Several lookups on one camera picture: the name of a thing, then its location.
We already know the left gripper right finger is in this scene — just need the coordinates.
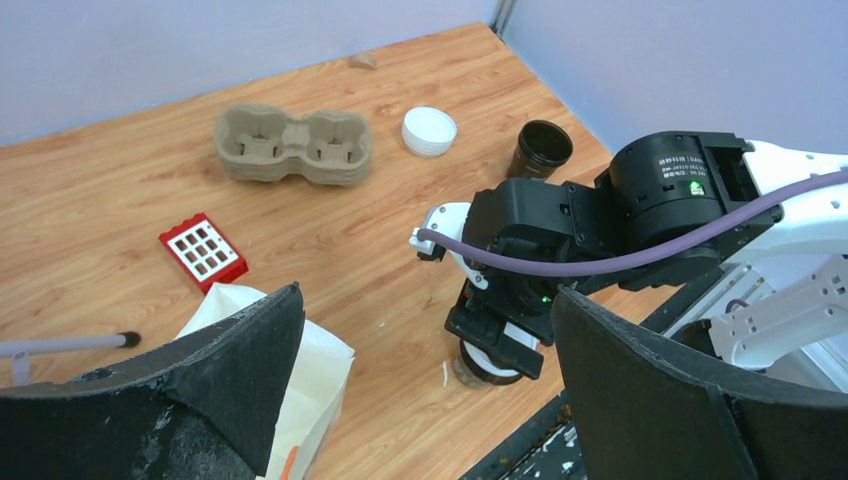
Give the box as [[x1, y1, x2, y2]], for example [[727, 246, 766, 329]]
[[552, 288, 847, 479]]

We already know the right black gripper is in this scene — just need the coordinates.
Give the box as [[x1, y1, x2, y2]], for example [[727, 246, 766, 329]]
[[444, 179, 610, 380]]

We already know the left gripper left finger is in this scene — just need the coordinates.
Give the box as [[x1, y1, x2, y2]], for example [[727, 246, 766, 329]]
[[1, 283, 305, 479]]

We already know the dark brown plastic cup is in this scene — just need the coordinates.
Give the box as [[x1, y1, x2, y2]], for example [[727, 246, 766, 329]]
[[453, 340, 523, 389]]

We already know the white plastic cup lid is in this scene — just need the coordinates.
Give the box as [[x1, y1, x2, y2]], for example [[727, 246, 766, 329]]
[[459, 340, 522, 385]]

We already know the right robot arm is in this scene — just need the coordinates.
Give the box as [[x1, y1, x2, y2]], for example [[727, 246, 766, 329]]
[[410, 131, 847, 385]]

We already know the white paper bakery bag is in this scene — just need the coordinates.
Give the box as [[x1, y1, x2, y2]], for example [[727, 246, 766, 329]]
[[175, 283, 355, 479]]

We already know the red toy block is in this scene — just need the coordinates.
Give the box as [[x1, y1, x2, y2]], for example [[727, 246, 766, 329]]
[[158, 213, 249, 295]]

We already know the tripod stand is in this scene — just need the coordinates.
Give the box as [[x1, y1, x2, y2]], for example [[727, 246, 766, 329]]
[[1, 331, 142, 387]]

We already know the stack of white lids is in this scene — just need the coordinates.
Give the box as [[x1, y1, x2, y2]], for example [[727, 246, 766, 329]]
[[401, 106, 458, 157]]

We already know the cardboard cup carrier tray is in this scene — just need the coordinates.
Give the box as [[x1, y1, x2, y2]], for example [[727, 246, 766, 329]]
[[213, 103, 372, 186]]

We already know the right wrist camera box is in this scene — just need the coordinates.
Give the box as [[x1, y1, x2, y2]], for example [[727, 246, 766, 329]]
[[408, 202, 489, 290]]

